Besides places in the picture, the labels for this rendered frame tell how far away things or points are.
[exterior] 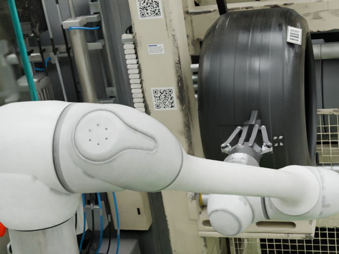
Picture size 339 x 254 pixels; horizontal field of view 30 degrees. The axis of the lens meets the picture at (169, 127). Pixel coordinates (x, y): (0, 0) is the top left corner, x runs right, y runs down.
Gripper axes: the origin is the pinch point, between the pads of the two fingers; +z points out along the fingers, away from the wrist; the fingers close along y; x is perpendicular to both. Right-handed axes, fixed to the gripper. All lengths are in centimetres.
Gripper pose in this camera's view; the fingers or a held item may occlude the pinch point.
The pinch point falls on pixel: (253, 121)
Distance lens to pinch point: 167.0
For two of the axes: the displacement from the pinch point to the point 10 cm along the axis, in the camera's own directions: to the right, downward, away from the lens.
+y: -9.5, 0.3, 3.1
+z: 2.5, -5.3, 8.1
